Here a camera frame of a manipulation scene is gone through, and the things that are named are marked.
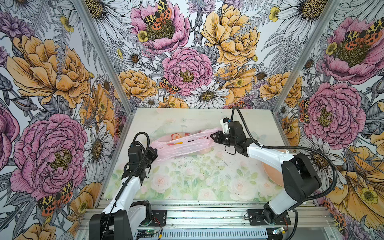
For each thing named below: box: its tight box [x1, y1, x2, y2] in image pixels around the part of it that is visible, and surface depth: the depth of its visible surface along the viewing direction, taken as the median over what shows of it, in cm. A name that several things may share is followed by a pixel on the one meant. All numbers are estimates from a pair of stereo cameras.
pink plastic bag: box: [150, 127, 222, 160], surface depth 87 cm
